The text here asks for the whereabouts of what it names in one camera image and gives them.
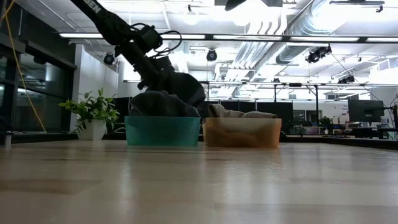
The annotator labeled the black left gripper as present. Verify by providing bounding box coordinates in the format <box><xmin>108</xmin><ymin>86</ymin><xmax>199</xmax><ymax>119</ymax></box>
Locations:
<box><xmin>137</xmin><ymin>55</ymin><xmax>177</xmax><ymax>91</ymax></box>

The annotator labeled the grey denim cap with brim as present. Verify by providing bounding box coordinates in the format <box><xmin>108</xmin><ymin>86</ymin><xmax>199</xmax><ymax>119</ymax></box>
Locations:
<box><xmin>129</xmin><ymin>91</ymin><xmax>201</xmax><ymax>118</ymax></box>

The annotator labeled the tan fabric cap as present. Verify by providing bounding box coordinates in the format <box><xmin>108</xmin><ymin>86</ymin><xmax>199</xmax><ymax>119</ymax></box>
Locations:
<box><xmin>207</xmin><ymin>103</ymin><xmax>278</xmax><ymax>119</ymax></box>

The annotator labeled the black screen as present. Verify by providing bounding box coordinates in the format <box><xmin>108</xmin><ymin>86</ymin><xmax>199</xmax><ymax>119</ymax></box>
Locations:
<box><xmin>112</xmin><ymin>96</ymin><xmax>133</xmax><ymax>118</ymax></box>

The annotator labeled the translucent green plastic tray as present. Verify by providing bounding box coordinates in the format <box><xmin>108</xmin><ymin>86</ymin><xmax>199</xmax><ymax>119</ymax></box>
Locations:
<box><xmin>124</xmin><ymin>116</ymin><xmax>201</xmax><ymax>147</ymax></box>

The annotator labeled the small green potted plant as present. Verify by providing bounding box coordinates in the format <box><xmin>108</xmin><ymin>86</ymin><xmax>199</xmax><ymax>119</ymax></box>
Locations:
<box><xmin>58</xmin><ymin>88</ymin><xmax>121</xmax><ymax>141</ymax></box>

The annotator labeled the translucent orange plastic tray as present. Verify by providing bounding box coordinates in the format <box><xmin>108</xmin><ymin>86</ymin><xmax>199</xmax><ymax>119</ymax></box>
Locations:
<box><xmin>202</xmin><ymin>117</ymin><xmax>282</xmax><ymax>148</ymax></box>

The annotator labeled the large black ceiling fixture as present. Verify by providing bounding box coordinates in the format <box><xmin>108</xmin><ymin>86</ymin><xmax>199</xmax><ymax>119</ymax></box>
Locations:
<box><xmin>305</xmin><ymin>45</ymin><xmax>333</xmax><ymax>64</ymax></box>

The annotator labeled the silver metal standoff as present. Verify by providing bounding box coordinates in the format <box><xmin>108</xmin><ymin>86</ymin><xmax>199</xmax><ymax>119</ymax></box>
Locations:
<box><xmin>3</xmin><ymin>130</ymin><xmax>14</xmax><ymax>149</ymax></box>

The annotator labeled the small background plant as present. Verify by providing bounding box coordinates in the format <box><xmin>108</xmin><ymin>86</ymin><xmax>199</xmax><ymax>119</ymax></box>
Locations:
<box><xmin>318</xmin><ymin>116</ymin><xmax>333</xmax><ymax>135</ymax></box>

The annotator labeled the small black ceiling fixture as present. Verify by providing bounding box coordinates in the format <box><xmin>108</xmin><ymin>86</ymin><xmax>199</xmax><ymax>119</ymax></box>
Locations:
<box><xmin>338</xmin><ymin>74</ymin><xmax>356</xmax><ymax>85</ymax></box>

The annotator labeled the black beam with light strips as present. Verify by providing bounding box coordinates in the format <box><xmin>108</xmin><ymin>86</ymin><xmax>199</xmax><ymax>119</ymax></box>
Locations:
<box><xmin>58</xmin><ymin>32</ymin><xmax>398</xmax><ymax>44</ymax></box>

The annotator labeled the black computer monitor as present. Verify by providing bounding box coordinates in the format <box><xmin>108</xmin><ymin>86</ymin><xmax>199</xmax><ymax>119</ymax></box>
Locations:
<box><xmin>348</xmin><ymin>99</ymin><xmax>386</xmax><ymax>123</ymax></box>

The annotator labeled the black aluminium rig frame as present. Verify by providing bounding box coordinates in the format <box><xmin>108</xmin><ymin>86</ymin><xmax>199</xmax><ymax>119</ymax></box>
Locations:
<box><xmin>0</xmin><ymin>132</ymin><xmax>398</xmax><ymax>151</ymax></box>

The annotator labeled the hanging yellow cable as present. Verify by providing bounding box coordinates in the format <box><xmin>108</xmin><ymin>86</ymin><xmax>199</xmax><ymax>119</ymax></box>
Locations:
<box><xmin>0</xmin><ymin>0</ymin><xmax>47</xmax><ymax>134</ymax></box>

